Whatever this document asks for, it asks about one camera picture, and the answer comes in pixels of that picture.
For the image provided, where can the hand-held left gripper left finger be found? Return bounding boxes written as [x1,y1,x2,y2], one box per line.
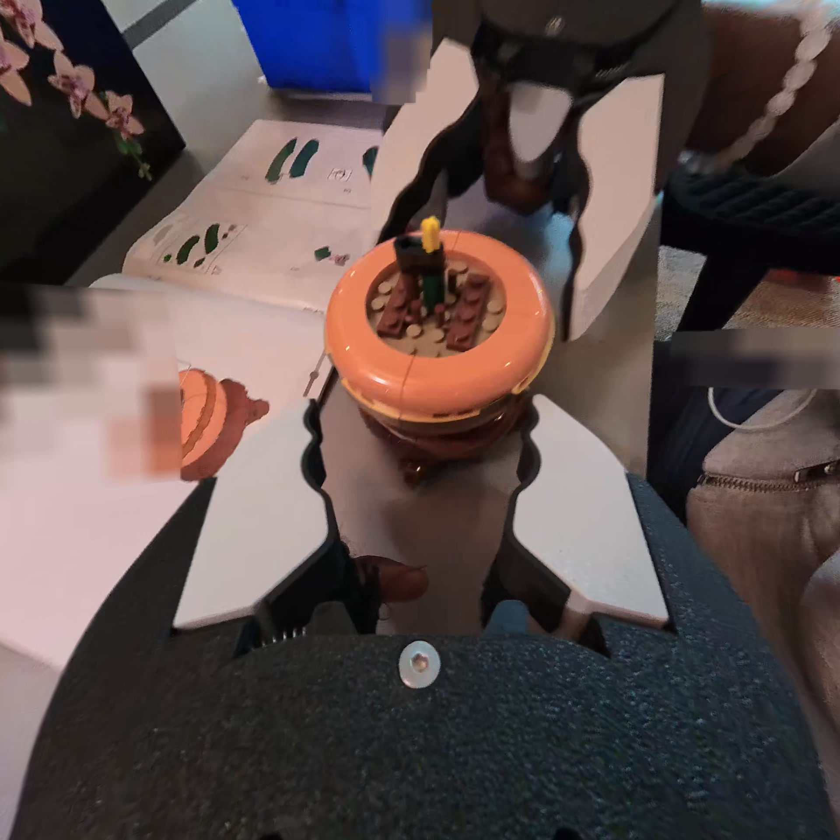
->
[172,400,383,634]

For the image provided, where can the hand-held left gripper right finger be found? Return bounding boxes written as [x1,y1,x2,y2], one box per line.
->
[481,394,670,641]

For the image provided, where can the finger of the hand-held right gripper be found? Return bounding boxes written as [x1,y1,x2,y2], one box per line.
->
[566,72,667,343]
[369,38,488,247]

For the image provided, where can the green yellow brick stem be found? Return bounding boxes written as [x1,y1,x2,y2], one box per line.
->
[392,217,454,309]

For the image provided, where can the peach brick flower pot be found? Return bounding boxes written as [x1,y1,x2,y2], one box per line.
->
[323,226,557,487]

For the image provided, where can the grey desk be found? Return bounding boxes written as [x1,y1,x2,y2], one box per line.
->
[0,0,664,723]

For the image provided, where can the person's right hand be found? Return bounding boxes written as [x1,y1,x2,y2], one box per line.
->
[482,97,560,214]

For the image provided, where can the person's blue jeans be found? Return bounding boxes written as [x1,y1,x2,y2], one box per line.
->
[646,387,788,519]

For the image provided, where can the large blue plastic bin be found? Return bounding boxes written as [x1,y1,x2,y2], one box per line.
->
[233,0,437,93]

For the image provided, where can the building instruction booklet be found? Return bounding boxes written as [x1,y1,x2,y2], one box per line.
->
[0,118,398,664]

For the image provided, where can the orchid building set box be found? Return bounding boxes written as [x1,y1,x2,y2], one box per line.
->
[0,0,186,283]

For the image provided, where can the thin white cable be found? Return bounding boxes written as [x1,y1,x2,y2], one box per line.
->
[707,387,818,432]

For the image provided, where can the white bead bracelet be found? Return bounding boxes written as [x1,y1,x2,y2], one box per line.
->
[682,7,834,175]

